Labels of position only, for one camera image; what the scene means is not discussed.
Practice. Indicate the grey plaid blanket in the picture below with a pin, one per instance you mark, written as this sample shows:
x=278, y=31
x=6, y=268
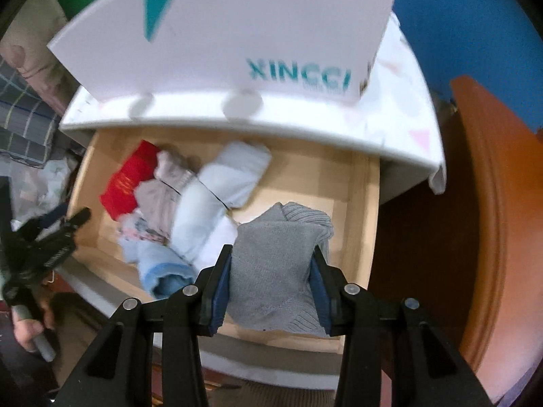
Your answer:
x=21, y=114

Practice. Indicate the white printed cabinet cover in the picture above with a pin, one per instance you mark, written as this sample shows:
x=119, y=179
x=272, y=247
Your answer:
x=382, y=106

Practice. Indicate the clear plastic bag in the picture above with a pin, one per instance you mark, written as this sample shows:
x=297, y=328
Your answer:
x=38, y=178

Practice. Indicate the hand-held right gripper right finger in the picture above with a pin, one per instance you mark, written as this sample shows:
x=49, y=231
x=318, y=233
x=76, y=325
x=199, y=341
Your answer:
x=320, y=296

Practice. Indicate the light blue tied underwear bundle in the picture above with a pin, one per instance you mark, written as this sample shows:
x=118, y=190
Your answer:
x=229, y=174

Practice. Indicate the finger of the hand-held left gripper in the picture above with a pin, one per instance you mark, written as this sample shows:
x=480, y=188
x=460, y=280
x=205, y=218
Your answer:
x=70, y=229
x=46, y=220

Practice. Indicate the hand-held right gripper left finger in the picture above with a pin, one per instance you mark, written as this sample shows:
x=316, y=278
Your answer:
x=218, y=301

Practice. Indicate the white floral underwear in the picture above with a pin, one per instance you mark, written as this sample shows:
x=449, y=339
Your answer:
x=142, y=231

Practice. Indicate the floral quilt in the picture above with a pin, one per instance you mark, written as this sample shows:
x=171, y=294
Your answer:
x=34, y=42

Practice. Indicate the brown wooden bed frame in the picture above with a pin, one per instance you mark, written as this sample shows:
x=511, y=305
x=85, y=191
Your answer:
x=500, y=178

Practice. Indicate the red underwear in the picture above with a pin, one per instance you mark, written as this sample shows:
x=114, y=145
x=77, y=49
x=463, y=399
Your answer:
x=127, y=182

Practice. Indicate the white teal shoe box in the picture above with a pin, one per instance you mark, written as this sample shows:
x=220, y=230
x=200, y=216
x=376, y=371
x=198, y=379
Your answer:
x=254, y=29

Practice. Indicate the taupe tied underwear bundle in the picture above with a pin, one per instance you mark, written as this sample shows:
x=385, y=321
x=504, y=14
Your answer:
x=165, y=190

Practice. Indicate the white drawer with wooden inside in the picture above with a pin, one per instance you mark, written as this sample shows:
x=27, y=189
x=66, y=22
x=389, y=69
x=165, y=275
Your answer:
x=305, y=169

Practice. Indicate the person's left hand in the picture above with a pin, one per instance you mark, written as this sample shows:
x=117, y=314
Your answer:
x=25, y=333

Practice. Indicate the lavender bed sheet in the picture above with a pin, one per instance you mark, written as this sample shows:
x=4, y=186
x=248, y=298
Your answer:
x=509, y=386

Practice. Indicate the grey knitted sock bundle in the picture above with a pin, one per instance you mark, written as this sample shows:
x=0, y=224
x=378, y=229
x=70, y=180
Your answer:
x=275, y=271

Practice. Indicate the plain white underwear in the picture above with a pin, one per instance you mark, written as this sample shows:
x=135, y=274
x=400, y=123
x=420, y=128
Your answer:
x=220, y=237

